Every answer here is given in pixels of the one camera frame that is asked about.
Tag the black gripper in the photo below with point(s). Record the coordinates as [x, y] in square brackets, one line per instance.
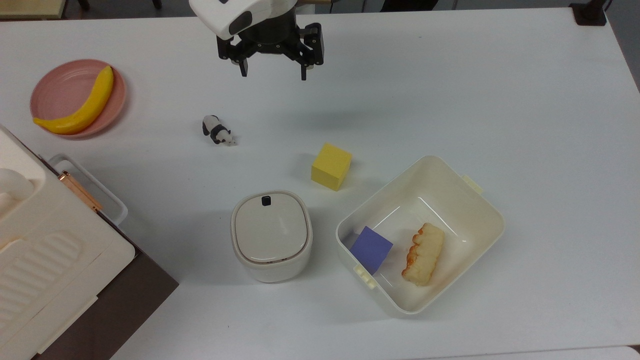
[272, 37]

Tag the white trash can lid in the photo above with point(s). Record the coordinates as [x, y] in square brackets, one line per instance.
[270, 227]

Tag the white trash can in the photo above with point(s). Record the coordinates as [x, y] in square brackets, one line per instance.
[271, 270]

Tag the panda toy figure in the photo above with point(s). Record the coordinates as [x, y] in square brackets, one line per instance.
[217, 130]

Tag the yellow cube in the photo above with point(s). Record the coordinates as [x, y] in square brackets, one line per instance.
[330, 167]

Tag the yellow banana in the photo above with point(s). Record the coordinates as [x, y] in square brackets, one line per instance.
[85, 112]

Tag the pink plate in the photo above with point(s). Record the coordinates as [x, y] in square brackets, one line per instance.
[60, 92]

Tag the clear plastic tray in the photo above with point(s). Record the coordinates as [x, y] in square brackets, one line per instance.
[107, 197]

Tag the purple cube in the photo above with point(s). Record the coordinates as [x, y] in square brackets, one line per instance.
[371, 249]

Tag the white plastic bin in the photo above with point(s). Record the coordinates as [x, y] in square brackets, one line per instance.
[445, 200]

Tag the wooden side table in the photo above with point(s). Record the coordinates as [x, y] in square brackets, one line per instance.
[30, 7]

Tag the toy bread loaf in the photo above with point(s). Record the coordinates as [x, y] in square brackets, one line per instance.
[424, 254]

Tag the brown base board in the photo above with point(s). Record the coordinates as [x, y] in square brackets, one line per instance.
[130, 295]

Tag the white appliance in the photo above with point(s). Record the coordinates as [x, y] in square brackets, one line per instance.
[45, 260]

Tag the black table clamp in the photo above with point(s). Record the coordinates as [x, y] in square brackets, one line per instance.
[590, 14]

